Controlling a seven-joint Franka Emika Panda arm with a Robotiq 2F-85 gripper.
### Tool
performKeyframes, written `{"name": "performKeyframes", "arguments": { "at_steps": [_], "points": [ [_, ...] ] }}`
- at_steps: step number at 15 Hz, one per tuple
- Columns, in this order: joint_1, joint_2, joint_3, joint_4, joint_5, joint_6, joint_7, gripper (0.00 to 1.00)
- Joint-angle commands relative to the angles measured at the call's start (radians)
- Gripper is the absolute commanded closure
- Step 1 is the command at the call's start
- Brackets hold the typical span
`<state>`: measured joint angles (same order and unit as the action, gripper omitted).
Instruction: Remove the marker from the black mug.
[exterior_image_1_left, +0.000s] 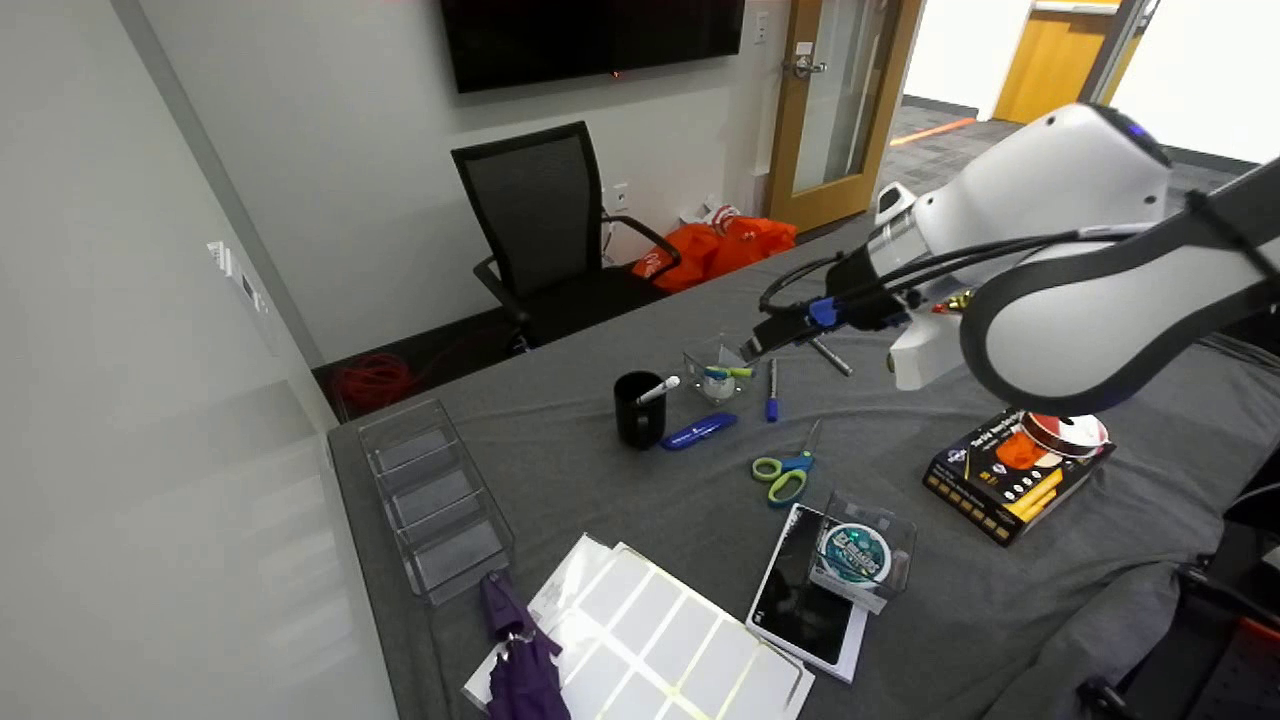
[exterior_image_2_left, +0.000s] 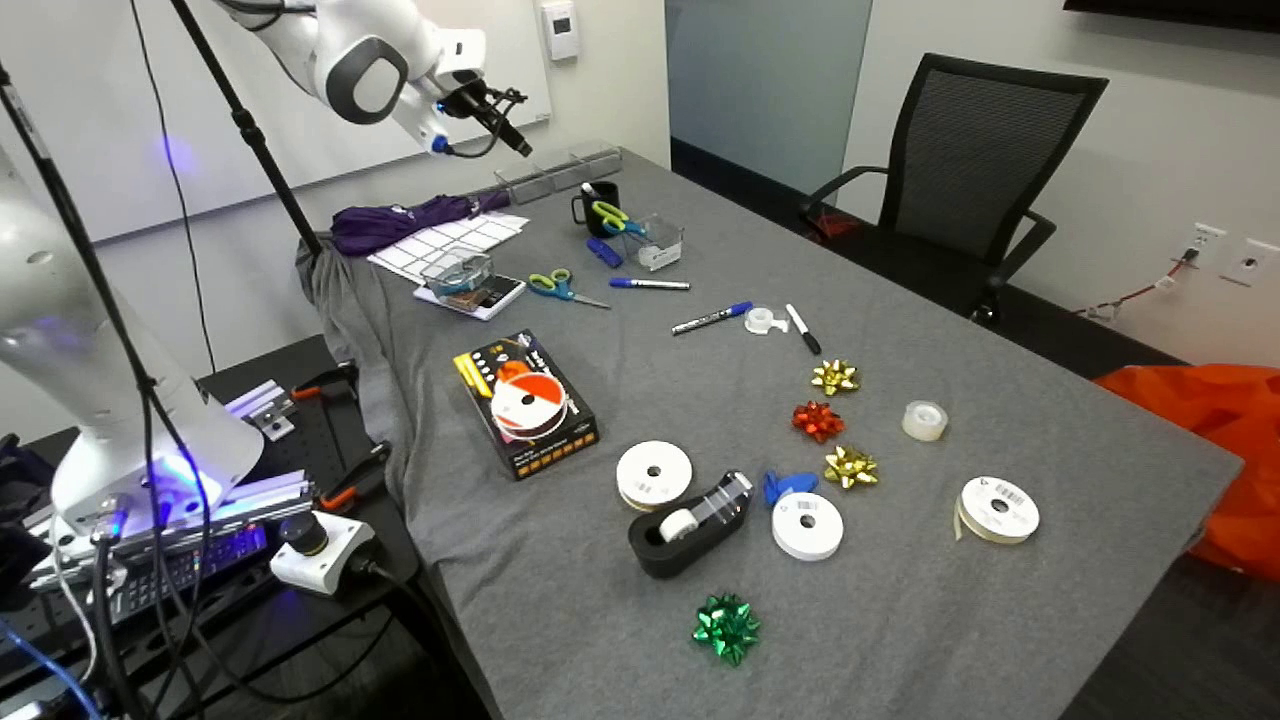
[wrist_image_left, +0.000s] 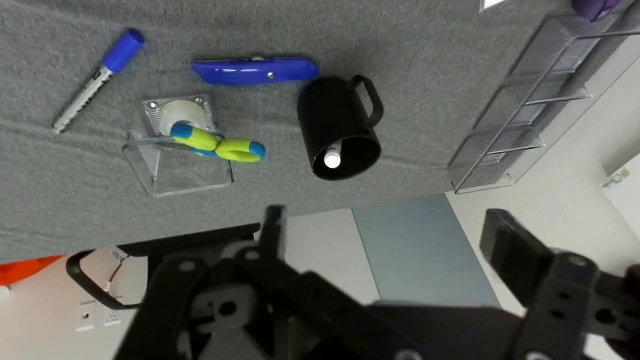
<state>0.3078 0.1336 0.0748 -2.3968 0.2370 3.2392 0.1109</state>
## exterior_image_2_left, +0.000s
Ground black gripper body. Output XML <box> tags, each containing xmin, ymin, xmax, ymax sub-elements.
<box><xmin>439</xmin><ymin>71</ymin><xmax>511</xmax><ymax>138</ymax></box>

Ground black mug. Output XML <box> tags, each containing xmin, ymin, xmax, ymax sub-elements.
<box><xmin>569</xmin><ymin>176</ymin><xmax>626</xmax><ymax>238</ymax></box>

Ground blue capped marker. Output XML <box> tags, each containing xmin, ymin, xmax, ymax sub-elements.
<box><xmin>670</xmin><ymin>300</ymin><xmax>762</xmax><ymax>341</ymax></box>

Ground white marker with black cap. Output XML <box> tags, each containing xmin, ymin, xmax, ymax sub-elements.
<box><xmin>779</xmin><ymin>300</ymin><xmax>830</xmax><ymax>360</ymax></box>

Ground white label sheets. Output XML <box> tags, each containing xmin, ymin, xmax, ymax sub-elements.
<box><xmin>365</xmin><ymin>208</ymin><xmax>533</xmax><ymax>287</ymax></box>

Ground purple cloth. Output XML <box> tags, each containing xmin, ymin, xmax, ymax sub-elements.
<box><xmin>324</xmin><ymin>187</ymin><xmax>515</xmax><ymax>259</ymax></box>

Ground green blue scissors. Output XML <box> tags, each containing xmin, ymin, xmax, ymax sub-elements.
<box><xmin>524</xmin><ymin>264</ymin><xmax>617</xmax><ymax>312</ymax></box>

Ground white box with black screen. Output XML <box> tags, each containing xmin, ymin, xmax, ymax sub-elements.
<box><xmin>412</xmin><ymin>268</ymin><xmax>533</xmax><ymax>324</ymax></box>

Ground clear plastic container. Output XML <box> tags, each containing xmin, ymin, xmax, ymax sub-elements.
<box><xmin>617</xmin><ymin>212</ymin><xmax>689</xmax><ymax>276</ymax></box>

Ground blue pen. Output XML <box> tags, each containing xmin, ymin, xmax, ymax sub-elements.
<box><xmin>606</xmin><ymin>271</ymin><xmax>695</xmax><ymax>295</ymax></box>

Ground black tripod pole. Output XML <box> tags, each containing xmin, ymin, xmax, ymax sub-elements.
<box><xmin>0</xmin><ymin>60</ymin><xmax>185</xmax><ymax>720</ymax></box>
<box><xmin>166</xmin><ymin>0</ymin><xmax>333</xmax><ymax>256</ymax></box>

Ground red white ribbon spool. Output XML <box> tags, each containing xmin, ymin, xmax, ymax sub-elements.
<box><xmin>484</xmin><ymin>368</ymin><xmax>578</xmax><ymax>445</ymax></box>

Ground orange black clamp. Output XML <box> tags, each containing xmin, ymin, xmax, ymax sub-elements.
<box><xmin>287</xmin><ymin>364</ymin><xmax>365</xmax><ymax>408</ymax></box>
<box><xmin>318</xmin><ymin>445</ymin><xmax>393</xmax><ymax>518</ymax></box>

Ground small clear tape roll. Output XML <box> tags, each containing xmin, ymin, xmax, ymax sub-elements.
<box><xmin>740</xmin><ymin>304</ymin><xmax>791</xmax><ymax>341</ymax></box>

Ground black orange cardboard box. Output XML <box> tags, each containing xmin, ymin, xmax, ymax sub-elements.
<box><xmin>448</xmin><ymin>327</ymin><xmax>606</xmax><ymax>486</ymax></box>

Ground gold gift bow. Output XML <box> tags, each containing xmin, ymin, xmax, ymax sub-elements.
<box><xmin>820</xmin><ymin>440</ymin><xmax>885</xmax><ymax>495</ymax></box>
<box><xmin>807</xmin><ymin>358</ymin><xmax>864</xmax><ymax>402</ymax></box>

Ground white whiteboard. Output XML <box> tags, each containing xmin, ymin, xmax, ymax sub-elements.
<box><xmin>0</xmin><ymin>0</ymin><xmax>553</xmax><ymax>248</ymax></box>

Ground red gift bow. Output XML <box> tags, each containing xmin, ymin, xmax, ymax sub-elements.
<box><xmin>789</xmin><ymin>397</ymin><xmax>847</xmax><ymax>445</ymax></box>

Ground blue gift bow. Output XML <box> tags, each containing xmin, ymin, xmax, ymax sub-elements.
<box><xmin>756</xmin><ymin>464</ymin><xmax>820</xmax><ymax>511</ymax></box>

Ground black tape dispenser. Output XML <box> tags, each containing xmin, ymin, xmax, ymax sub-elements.
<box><xmin>626</xmin><ymin>469</ymin><xmax>756</xmax><ymax>584</ymax></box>

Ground white power adapter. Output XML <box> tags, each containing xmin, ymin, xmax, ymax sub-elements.
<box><xmin>263</xmin><ymin>510</ymin><xmax>379</xmax><ymax>599</ymax></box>

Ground black mesh office chair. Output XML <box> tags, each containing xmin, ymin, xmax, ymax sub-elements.
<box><xmin>800</xmin><ymin>52</ymin><xmax>1112</xmax><ymax>324</ymax></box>

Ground white round cap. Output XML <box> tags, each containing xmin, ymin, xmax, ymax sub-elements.
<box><xmin>902</xmin><ymin>397</ymin><xmax>952</xmax><ymax>450</ymax></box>

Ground green gift bow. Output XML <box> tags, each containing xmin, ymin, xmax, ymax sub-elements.
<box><xmin>689</xmin><ymin>589</ymin><xmax>766</xmax><ymax>668</ymax></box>

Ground grey table cloth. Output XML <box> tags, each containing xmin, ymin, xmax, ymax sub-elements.
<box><xmin>294</xmin><ymin>141</ymin><xmax>1249</xmax><ymax>720</ymax></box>

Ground orange plastic bag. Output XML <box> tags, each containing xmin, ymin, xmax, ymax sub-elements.
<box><xmin>1091</xmin><ymin>360</ymin><xmax>1280</xmax><ymax>584</ymax></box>

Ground white wall thermostat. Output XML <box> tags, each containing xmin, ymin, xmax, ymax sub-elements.
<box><xmin>536</xmin><ymin>0</ymin><xmax>583</xmax><ymax>69</ymax></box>

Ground thin wall cable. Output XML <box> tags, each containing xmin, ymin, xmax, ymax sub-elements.
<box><xmin>1075</xmin><ymin>244</ymin><xmax>1204</xmax><ymax>327</ymax></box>

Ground white wall outlet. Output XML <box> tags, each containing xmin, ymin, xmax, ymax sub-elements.
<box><xmin>1183</xmin><ymin>216</ymin><xmax>1231</xmax><ymax>271</ymax></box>
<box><xmin>1231</xmin><ymin>232</ymin><xmax>1280</xmax><ymax>292</ymax></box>

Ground blue cable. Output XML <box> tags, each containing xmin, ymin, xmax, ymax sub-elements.
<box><xmin>0</xmin><ymin>618</ymin><xmax>74</xmax><ymax>720</ymax></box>

